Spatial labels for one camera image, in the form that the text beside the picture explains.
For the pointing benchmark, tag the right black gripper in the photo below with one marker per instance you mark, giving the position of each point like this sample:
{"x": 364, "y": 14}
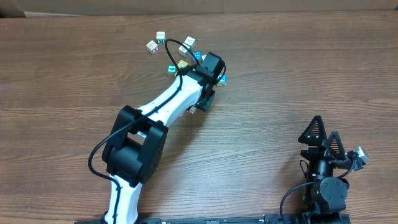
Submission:
{"x": 321, "y": 152}

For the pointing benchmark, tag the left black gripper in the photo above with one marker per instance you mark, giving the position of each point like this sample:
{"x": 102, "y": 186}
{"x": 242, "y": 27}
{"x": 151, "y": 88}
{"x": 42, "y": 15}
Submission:
{"x": 207, "y": 101}

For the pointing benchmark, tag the white block red drawing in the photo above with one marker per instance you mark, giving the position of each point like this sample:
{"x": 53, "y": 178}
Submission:
{"x": 191, "y": 110}

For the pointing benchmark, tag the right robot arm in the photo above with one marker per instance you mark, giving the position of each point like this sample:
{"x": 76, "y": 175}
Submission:
{"x": 325, "y": 194}

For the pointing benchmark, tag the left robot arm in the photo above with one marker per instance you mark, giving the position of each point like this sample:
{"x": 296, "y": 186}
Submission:
{"x": 133, "y": 149}

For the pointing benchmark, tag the blue X block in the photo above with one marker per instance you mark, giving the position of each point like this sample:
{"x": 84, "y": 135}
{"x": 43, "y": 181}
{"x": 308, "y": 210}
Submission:
{"x": 222, "y": 80}

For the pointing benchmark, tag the yellow block upper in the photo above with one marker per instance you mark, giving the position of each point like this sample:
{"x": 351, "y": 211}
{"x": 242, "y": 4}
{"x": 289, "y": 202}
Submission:
{"x": 182, "y": 64}

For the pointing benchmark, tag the blue top block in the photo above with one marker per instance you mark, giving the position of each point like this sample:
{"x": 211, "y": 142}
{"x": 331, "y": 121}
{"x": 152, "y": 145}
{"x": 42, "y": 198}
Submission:
{"x": 197, "y": 56}

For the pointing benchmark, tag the green number four block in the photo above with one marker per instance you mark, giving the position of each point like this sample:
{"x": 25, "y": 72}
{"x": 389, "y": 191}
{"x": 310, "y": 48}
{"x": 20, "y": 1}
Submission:
{"x": 172, "y": 70}

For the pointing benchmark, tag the white block blue side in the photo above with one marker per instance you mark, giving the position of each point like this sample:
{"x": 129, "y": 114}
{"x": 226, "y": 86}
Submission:
{"x": 183, "y": 51}

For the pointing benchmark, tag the white block far top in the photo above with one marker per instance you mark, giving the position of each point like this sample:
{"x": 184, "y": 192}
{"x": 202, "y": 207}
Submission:
{"x": 190, "y": 41}

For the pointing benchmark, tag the white block red side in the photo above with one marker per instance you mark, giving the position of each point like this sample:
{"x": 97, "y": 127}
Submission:
{"x": 152, "y": 47}

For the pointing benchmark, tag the white block green side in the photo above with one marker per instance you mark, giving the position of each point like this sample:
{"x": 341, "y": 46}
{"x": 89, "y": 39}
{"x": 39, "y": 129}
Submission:
{"x": 160, "y": 37}

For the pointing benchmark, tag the cardboard backdrop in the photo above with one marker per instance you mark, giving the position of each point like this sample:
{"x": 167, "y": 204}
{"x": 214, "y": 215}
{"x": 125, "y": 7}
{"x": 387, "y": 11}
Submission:
{"x": 22, "y": 8}

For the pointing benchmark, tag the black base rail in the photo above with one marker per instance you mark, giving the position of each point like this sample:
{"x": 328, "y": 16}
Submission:
{"x": 266, "y": 219}

